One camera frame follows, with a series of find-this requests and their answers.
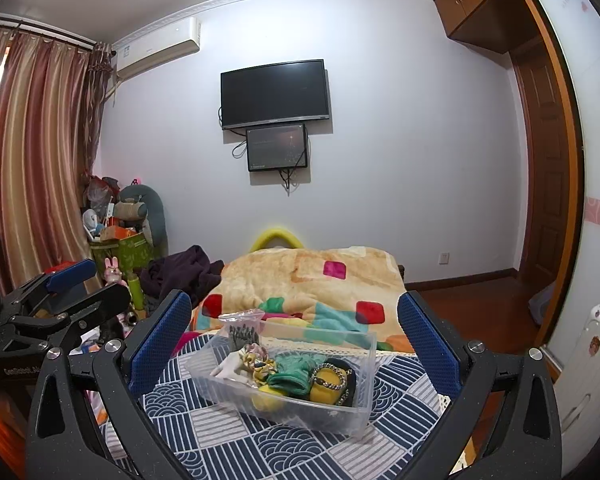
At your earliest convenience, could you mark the white sock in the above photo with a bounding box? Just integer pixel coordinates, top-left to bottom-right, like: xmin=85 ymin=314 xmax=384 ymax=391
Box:
xmin=210 ymin=351 xmax=250 ymax=385

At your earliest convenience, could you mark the grey item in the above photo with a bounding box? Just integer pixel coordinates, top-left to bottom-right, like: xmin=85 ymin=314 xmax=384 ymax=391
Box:
xmin=219 ymin=309 xmax=264 ymax=351

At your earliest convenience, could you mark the colourful patterned scarf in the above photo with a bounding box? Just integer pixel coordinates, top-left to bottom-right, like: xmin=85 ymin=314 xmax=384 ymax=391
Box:
xmin=239 ymin=344 xmax=278 ymax=387

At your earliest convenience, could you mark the clear plastic storage box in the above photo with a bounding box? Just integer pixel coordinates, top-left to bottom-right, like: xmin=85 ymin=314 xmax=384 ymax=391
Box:
xmin=184 ymin=310 xmax=377 ymax=436

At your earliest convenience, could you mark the yellow fuzzy ball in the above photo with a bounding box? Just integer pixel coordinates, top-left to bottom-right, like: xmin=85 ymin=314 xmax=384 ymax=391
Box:
xmin=250 ymin=385 xmax=288 ymax=413

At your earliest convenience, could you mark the green knitted glove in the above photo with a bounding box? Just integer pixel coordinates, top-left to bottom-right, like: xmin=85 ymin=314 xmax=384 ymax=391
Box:
xmin=268 ymin=353 xmax=326 ymax=399

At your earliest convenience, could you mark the yellow sponge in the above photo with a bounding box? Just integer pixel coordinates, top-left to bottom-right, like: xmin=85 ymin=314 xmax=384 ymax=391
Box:
xmin=309 ymin=367 xmax=348 ymax=405

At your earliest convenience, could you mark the red box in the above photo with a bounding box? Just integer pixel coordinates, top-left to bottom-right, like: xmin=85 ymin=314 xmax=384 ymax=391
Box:
xmin=44 ymin=261 xmax=76 ymax=274

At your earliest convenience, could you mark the pink rabbit toy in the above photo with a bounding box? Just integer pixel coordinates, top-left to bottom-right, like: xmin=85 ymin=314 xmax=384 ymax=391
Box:
xmin=104 ymin=257 xmax=128 ymax=287

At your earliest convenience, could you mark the green cardboard box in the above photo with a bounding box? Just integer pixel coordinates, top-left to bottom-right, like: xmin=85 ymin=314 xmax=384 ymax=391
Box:
xmin=90 ymin=234 xmax=155 ymax=278

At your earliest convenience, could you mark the dark purple garment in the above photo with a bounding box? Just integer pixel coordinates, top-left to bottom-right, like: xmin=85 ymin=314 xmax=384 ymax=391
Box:
xmin=140 ymin=245 xmax=224 ymax=307

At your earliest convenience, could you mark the grey plush toy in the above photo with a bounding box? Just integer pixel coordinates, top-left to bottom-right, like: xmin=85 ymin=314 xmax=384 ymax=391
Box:
xmin=114 ymin=184 xmax=168 ymax=256

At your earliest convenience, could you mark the colourful fleece blanket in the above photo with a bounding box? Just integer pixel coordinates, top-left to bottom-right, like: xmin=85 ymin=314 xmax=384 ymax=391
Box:
xmin=190 ymin=246 xmax=414 ymax=353

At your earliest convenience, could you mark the white suitcase with stickers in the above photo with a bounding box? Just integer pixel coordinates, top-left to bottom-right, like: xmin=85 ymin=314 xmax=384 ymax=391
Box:
xmin=554 ymin=304 xmax=600 ymax=474

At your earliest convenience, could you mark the striped red curtain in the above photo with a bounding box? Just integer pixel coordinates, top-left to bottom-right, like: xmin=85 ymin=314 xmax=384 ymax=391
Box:
xmin=0 ymin=28 xmax=112 ymax=292

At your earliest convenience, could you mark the brown wooden door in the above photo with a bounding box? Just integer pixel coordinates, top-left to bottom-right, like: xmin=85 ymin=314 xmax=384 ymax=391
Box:
xmin=512 ymin=37 xmax=582 ymax=346

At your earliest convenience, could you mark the white air conditioner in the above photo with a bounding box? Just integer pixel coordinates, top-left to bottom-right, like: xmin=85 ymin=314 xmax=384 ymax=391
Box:
xmin=116 ymin=16 xmax=200 ymax=80

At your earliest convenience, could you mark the wall socket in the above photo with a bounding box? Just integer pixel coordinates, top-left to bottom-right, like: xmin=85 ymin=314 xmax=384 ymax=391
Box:
xmin=438 ymin=252 xmax=450 ymax=266

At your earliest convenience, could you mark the small wall monitor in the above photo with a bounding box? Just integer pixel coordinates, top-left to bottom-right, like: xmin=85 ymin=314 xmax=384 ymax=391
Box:
xmin=246 ymin=124 xmax=309 ymax=172

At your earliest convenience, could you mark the large wall television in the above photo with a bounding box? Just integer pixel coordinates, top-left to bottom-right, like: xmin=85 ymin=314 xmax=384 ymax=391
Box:
xmin=220 ymin=58 xmax=330 ymax=130

